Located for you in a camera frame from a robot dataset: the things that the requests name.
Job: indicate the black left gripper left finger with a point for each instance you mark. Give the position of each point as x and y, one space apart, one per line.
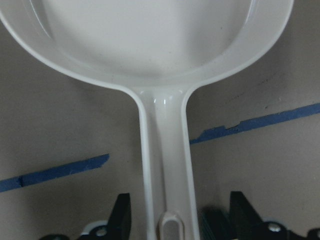
120 220

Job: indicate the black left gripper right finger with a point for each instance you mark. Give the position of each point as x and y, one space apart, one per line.
243 217

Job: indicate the white plastic dustpan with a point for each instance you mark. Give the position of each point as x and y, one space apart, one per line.
158 52

